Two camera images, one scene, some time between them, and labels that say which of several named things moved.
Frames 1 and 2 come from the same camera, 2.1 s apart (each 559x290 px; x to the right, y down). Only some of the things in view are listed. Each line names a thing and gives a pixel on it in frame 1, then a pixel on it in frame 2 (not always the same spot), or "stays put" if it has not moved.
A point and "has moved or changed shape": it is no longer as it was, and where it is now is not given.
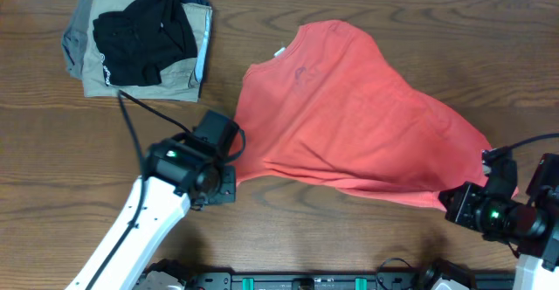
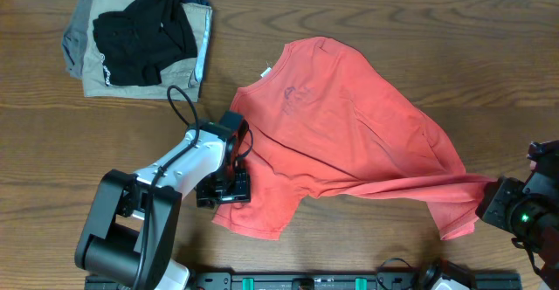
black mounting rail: (455, 280) stays put
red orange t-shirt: (331, 108) has moved or changed shape
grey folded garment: (75, 35) stays put
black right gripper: (460, 211) to (497, 192)
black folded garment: (137, 44) stays put
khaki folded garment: (179, 82) stays put
